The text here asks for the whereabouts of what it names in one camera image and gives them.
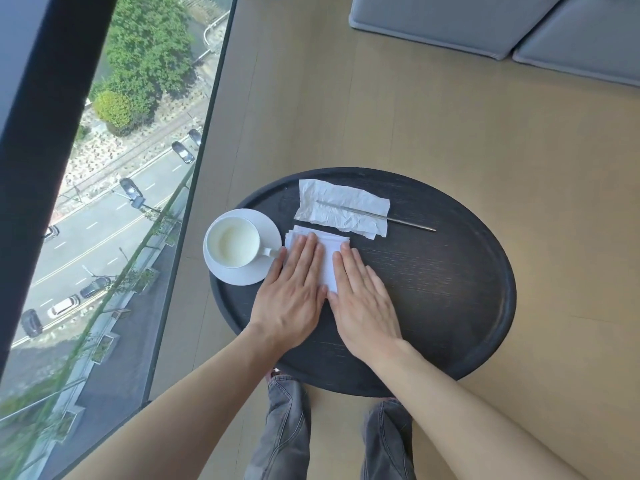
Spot person's left forearm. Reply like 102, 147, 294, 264
62, 322, 301, 480

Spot person's right leg grey jeans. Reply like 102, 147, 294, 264
361, 399, 417, 480

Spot black window frame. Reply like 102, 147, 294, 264
0, 0, 120, 381

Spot grey sofa cushion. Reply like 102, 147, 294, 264
348, 0, 569, 61
512, 0, 640, 88

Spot person's leg grey jeans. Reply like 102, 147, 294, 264
361, 399, 417, 480
243, 374, 312, 480

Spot person's right forearm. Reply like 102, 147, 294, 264
365, 340, 588, 480

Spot white napkin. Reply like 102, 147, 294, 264
284, 225, 351, 296

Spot white car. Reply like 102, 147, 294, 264
47, 294, 81, 320

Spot person's right hand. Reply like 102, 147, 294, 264
327, 243, 404, 361

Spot person's left leg grey jeans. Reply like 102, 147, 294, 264
243, 374, 312, 480

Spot large green tree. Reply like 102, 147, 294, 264
90, 0, 197, 136

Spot thin metal straw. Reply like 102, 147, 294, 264
315, 200, 437, 232

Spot white saucer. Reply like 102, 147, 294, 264
202, 209, 284, 286

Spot round black side table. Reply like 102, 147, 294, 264
209, 167, 517, 398

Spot person's left hand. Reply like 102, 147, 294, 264
248, 232, 329, 351

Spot crumpled white tissue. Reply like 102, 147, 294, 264
294, 179, 391, 240

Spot white cup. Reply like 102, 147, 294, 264
205, 216, 284, 269

